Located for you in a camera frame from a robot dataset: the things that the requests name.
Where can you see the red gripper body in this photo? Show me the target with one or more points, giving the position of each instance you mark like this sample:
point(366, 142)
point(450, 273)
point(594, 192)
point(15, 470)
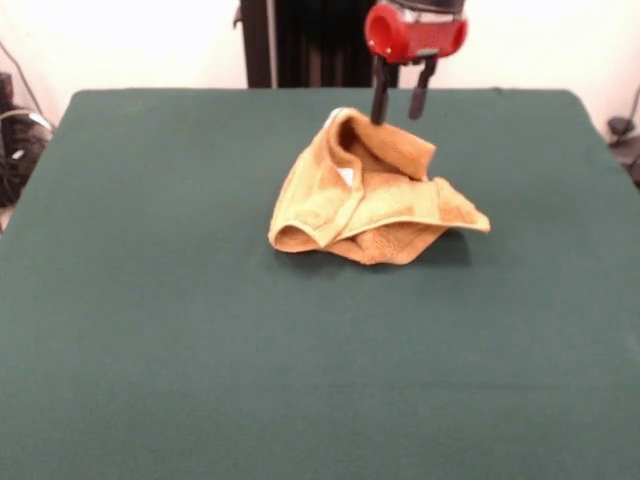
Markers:
point(425, 37)

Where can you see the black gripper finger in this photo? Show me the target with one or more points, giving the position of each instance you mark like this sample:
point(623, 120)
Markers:
point(417, 102)
point(381, 102)

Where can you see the tan terry towel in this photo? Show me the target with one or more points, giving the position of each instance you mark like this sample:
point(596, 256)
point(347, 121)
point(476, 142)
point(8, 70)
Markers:
point(380, 210)

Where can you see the dark green table cloth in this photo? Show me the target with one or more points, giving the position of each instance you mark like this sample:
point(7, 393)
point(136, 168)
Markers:
point(200, 325)

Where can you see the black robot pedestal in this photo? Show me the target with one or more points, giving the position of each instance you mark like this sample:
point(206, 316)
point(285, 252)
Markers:
point(310, 45)

